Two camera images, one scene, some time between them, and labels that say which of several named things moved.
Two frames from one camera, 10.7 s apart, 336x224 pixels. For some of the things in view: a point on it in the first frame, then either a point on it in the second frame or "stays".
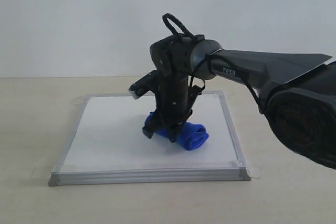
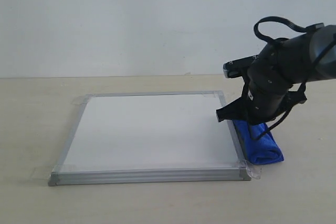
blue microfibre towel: (190, 136) to (264, 149)
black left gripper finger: (149, 129) to (237, 109)
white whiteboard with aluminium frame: (105, 145) stays
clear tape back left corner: (80, 100) stays
